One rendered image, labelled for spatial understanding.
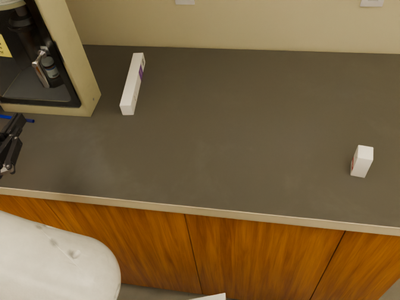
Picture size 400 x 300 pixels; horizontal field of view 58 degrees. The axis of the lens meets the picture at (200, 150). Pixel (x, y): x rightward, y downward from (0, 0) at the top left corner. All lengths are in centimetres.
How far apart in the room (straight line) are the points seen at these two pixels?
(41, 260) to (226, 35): 114
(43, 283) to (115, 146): 71
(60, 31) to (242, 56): 65
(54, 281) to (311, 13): 118
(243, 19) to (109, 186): 77
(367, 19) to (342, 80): 23
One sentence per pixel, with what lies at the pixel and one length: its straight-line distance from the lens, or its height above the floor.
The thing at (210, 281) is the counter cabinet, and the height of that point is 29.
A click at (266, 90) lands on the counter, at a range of 126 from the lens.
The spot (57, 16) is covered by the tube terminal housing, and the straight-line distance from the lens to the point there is 110.
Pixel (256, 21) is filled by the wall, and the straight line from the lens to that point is 141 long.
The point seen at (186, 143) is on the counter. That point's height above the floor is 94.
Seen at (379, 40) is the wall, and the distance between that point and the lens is 150.
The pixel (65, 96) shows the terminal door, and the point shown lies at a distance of 121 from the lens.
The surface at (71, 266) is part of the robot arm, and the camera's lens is 50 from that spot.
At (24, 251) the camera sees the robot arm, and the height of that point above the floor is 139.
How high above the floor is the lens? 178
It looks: 51 degrees down
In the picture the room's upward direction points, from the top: 7 degrees counter-clockwise
